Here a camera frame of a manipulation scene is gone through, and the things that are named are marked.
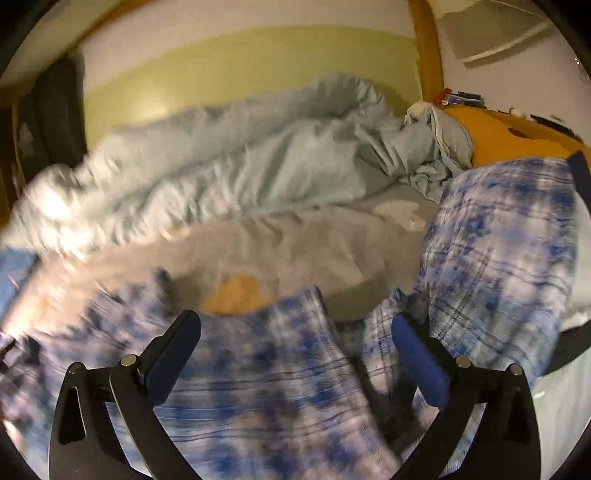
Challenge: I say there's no wooden bedside ledge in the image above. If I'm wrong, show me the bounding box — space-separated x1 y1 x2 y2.
443 105 591 168

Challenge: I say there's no black box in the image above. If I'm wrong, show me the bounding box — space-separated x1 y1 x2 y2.
16 58 88 167

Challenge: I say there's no white wall-mounted panel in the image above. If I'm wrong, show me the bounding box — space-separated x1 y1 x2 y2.
436 0 555 63

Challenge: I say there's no blue plaid shirt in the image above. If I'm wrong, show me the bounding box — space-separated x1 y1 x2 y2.
0 157 583 480

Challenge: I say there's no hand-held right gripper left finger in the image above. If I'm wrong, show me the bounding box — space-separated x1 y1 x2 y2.
48 310 202 480

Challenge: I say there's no grey bed sheet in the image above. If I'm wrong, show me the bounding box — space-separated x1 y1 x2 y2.
0 185 444 333

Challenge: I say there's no small clutter on ledge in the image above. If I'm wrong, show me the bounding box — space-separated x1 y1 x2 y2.
431 88 485 108

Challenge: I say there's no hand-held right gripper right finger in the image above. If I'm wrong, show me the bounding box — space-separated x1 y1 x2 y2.
392 313 542 480

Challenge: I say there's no green padded headboard panel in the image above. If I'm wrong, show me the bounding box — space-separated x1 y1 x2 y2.
83 25 423 153

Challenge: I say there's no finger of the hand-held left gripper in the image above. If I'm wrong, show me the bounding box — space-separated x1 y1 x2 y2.
0 336 43 371

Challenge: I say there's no blue pillow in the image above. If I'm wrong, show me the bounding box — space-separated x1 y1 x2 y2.
0 251 40 319

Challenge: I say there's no wooden headboard frame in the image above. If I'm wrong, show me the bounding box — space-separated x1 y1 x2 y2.
409 0 446 102

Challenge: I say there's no light blue duvet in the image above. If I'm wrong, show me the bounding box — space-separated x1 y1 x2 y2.
2 74 474 259

